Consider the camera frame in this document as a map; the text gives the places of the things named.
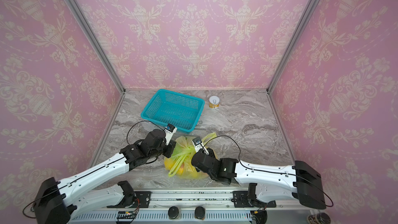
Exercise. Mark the dark jar bottom right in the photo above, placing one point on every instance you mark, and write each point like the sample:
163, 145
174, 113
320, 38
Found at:
320, 218

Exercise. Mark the black knob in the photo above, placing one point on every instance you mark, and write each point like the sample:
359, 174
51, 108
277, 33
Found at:
173, 212
200, 213

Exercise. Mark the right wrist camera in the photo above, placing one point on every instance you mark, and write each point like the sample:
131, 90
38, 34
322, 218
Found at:
199, 146

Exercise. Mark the yellow-green plastic bag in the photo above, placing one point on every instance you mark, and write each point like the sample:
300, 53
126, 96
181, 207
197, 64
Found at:
179, 164

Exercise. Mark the right black knob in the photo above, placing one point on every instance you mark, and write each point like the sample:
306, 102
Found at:
200, 213

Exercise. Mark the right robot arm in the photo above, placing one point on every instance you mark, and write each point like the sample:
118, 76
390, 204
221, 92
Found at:
265, 183

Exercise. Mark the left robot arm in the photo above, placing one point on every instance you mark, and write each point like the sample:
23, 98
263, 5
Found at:
59, 201

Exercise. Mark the left black knob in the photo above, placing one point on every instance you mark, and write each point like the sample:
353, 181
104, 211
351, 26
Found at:
173, 212

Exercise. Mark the teal plastic basket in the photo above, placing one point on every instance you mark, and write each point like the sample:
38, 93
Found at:
169, 107

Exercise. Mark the yellow drink can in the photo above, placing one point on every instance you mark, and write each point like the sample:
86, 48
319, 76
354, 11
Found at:
214, 101

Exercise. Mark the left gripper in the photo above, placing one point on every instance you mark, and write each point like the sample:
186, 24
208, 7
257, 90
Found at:
171, 146

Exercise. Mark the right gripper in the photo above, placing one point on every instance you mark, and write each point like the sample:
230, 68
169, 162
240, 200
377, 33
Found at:
196, 157

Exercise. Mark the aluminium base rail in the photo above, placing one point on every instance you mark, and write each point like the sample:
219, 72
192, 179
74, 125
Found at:
223, 206

